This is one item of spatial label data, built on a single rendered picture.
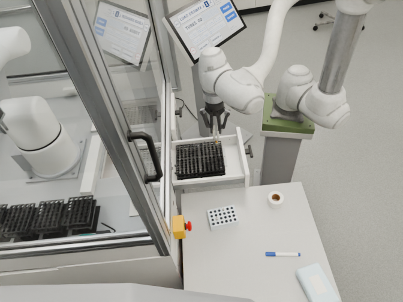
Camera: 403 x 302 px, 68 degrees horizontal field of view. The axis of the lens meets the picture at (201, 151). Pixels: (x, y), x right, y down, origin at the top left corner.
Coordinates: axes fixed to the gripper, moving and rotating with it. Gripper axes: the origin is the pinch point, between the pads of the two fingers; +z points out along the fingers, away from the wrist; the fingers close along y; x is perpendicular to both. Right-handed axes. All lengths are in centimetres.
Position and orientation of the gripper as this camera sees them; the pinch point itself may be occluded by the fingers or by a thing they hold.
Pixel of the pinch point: (216, 132)
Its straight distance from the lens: 135.5
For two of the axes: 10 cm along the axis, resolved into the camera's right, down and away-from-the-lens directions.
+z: 0.8, 6.4, 7.7
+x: -1.7, 7.7, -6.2
